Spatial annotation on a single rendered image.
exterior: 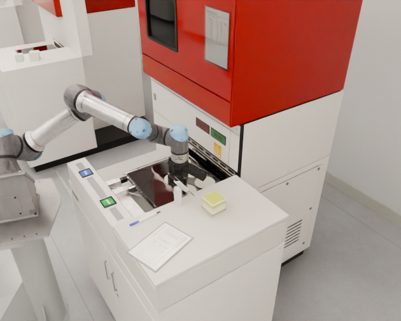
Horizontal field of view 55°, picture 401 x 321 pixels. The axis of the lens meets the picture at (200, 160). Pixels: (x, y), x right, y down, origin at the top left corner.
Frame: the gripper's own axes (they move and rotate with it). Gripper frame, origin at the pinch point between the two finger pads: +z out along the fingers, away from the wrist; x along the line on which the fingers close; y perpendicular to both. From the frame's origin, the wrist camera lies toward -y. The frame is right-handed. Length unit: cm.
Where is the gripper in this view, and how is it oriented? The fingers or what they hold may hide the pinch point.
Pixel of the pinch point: (185, 196)
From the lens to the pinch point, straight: 175.8
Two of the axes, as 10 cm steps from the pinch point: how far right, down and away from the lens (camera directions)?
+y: -10.0, -0.5, 0.8
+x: -0.9, 5.5, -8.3
